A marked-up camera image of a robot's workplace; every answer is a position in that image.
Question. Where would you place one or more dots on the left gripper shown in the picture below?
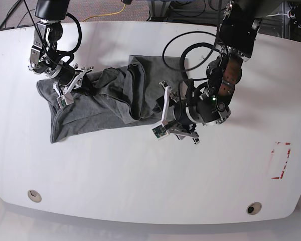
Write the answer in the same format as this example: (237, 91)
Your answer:
(180, 126)

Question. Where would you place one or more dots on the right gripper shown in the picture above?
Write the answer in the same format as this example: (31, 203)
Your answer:
(73, 80)

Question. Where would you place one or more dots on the grey t-shirt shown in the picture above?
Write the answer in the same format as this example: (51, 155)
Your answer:
(125, 97)

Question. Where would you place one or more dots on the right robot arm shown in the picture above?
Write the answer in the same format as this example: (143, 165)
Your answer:
(46, 58)

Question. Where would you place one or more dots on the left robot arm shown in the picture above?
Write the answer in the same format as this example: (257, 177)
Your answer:
(208, 103)

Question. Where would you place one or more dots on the red tape rectangle marking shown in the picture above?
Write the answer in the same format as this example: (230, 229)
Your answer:
(279, 159)

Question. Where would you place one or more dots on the white power strip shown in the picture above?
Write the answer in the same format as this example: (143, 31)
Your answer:
(291, 14)

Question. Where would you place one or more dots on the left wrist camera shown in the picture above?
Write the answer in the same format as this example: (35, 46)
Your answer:
(160, 131)

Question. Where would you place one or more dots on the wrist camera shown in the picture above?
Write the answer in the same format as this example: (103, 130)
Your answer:
(65, 100)
(160, 131)

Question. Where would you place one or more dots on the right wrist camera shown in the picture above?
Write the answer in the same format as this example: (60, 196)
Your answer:
(65, 100)

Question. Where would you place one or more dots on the aluminium frame stand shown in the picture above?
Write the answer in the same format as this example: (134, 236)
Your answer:
(158, 10)

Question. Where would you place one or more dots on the left table cable grommet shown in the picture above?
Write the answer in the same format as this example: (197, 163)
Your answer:
(34, 196)

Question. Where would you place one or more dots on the table cable grommet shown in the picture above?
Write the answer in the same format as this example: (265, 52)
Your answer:
(34, 196)
(254, 208)

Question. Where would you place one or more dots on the right table cable grommet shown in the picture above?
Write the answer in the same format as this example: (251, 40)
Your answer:
(254, 208)

